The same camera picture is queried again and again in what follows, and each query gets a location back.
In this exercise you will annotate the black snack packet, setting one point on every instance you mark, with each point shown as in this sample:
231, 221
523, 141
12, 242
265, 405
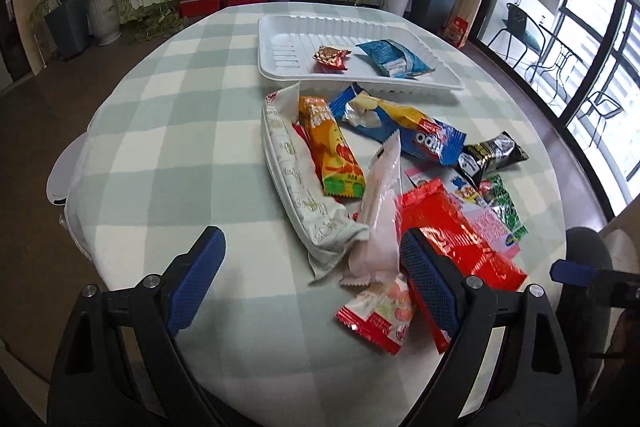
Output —
490, 154

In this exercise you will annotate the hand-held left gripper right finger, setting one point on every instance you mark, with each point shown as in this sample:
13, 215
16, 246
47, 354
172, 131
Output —
430, 277

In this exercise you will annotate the large red snack packet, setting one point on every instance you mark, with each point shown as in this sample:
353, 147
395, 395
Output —
450, 222

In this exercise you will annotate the white chair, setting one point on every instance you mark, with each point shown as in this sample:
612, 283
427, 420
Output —
60, 177

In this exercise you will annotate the red white strawberry snack packet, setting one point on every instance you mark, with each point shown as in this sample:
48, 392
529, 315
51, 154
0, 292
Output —
375, 312

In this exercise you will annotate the white plastic tray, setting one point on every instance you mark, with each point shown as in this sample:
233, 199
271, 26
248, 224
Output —
300, 32

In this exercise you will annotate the blue yellow snack packet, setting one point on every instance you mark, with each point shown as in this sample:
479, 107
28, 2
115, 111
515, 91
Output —
400, 117

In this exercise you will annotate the orange snack packet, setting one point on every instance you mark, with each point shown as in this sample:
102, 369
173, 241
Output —
330, 147

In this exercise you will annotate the red storage box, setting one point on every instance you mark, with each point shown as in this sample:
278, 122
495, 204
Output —
200, 6
245, 0

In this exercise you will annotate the pale pink translucent snack packet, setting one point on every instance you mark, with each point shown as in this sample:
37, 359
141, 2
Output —
380, 207

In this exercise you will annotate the long white snack packet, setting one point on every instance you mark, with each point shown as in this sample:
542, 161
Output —
295, 177

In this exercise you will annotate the small red brown snack packet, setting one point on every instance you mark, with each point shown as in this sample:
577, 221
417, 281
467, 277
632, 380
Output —
331, 59

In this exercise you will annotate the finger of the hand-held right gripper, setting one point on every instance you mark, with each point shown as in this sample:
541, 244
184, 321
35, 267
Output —
570, 271

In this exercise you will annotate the black metal balcony chair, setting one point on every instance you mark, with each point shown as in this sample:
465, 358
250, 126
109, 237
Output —
602, 104

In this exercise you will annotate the dark green snack packet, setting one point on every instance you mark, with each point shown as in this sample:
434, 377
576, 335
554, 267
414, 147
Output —
505, 202

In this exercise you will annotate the grey chair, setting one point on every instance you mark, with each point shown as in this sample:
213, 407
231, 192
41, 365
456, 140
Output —
585, 247

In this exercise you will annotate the black chair with teal cushion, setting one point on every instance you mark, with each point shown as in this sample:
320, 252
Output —
515, 22

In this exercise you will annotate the black metal balcony table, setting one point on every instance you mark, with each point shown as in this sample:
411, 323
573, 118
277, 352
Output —
555, 57

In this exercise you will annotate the plant in white ribbed pot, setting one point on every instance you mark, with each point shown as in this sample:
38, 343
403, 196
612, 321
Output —
102, 17

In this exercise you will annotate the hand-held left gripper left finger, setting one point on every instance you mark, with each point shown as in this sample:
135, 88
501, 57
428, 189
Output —
200, 272

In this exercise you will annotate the red paper bag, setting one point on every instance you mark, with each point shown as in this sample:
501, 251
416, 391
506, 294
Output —
456, 32

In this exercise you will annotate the blue white snack packet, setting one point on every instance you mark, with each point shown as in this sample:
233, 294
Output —
395, 59

